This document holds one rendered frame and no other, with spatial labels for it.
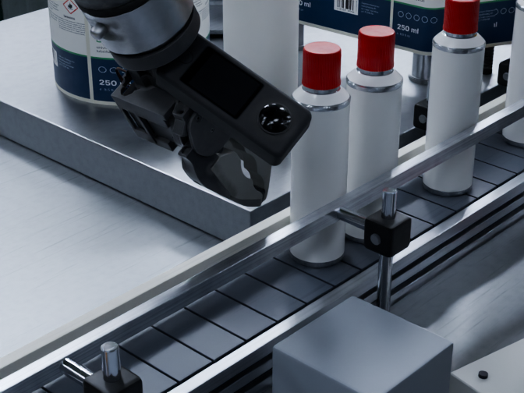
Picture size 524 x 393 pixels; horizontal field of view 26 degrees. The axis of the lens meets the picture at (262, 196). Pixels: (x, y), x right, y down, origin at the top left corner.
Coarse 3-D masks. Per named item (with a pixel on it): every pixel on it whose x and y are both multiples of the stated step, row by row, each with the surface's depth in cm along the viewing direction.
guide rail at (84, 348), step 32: (480, 128) 112; (416, 160) 106; (352, 192) 100; (320, 224) 96; (256, 256) 91; (192, 288) 86; (128, 320) 82; (64, 352) 78; (96, 352) 80; (0, 384) 75; (32, 384) 76
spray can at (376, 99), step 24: (360, 48) 101; (384, 48) 100; (360, 72) 102; (384, 72) 101; (360, 96) 101; (384, 96) 101; (360, 120) 102; (384, 120) 102; (360, 144) 103; (384, 144) 103; (360, 168) 105; (384, 168) 105; (360, 240) 108
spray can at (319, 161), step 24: (312, 48) 97; (336, 48) 97; (312, 72) 96; (336, 72) 97; (312, 96) 97; (336, 96) 97; (312, 120) 97; (336, 120) 98; (312, 144) 99; (336, 144) 99; (312, 168) 100; (336, 168) 100; (312, 192) 101; (336, 192) 101; (312, 240) 103; (336, 240) 103; (312, 264) 104
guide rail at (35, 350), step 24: (504, 96) 131; (480, 120) 127; (408, 144) 120; (288, 216) 106; (240, 240) 102; (192, 264) 98; (144, 288) 95; (168, 288) 96; (96, 312) 91; (120, 312) 93; (48, 336) 88; (72, 336) 89; (0, 360) 86; (24, 360) 86
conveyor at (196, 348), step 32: (480, 160) 124; (512, 160) 124; (416, 192) 118; (480, 192) 118; (416, 224) 112; (288, 256) 106; (352, 256) 106; (224, 288) 101; (256, 288) 101; (288, 288) 101; (320, 288) 101; (160, 320) 97; (192, 320) 97; (224, 320) 97; (256, 320) 97; (128, 352) 93; (160, 352) 92; (192, 352) 92; (224, 352) 92; (64, 384) 89; (160, 384) 89
